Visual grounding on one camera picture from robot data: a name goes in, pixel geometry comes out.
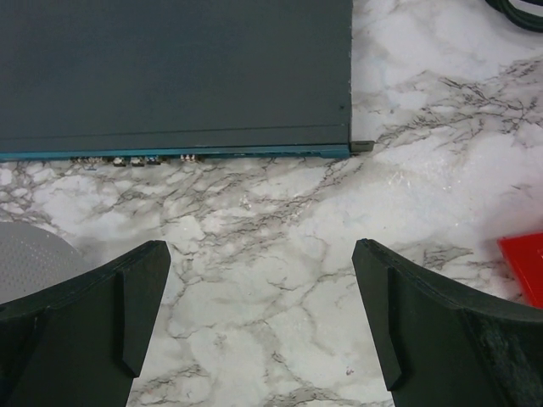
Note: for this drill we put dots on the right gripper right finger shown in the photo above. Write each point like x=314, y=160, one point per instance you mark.
x=442, y=343

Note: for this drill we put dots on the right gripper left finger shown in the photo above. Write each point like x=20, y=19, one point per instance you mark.
x=83, y=342

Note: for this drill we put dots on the grey cable spool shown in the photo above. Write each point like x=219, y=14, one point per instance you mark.
x=33, y=259

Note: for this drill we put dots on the red plastic bin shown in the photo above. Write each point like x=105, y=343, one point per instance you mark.
x=523, y=254

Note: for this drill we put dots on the dark teal network switch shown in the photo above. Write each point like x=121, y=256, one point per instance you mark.
x=136, y=82

